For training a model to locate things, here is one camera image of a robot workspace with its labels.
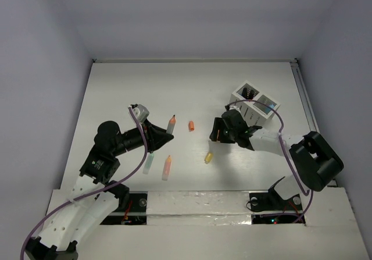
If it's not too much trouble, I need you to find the orange clear marker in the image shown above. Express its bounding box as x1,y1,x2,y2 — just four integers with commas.
166,115,176,134

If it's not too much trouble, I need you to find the yellow marker cap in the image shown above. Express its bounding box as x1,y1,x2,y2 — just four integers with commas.
204,152,213,164

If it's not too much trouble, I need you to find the orange marker cap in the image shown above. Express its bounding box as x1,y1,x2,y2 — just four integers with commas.
188,121,195,131

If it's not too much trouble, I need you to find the orange pastel marker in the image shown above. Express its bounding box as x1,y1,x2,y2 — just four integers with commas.
162,155,172,181

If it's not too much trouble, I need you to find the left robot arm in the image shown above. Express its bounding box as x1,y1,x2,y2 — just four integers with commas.
20,120,174,259

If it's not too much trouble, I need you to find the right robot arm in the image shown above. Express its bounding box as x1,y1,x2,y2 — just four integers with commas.
209,109,344,209

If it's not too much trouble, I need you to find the green pastel marker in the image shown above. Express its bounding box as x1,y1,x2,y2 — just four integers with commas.
142,152,154,174

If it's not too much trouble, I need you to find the white two-slot pen holder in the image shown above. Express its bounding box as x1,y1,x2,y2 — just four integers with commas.
228,80,281,126

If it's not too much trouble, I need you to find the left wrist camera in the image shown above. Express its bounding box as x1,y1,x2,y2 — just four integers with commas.
128,104,149,123

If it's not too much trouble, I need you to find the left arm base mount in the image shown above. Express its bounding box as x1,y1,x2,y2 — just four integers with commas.
101,192,148,226

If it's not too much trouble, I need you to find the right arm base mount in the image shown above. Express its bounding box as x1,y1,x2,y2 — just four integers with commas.
245,177,305,225

